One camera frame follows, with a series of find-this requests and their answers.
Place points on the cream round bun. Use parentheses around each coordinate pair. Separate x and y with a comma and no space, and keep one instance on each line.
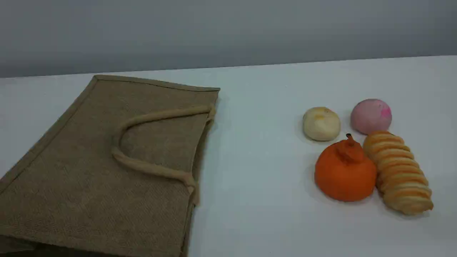
(321,125)

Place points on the golden spiral bread roll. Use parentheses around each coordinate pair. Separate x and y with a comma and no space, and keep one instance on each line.
(400,175)

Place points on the pink round bun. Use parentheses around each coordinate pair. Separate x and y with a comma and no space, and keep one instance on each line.
(369,117)

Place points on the brown jute bag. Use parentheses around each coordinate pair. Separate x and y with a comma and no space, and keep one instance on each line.
(89,185)

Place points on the orange toy fruit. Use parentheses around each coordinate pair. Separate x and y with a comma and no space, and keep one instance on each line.
(342,175)

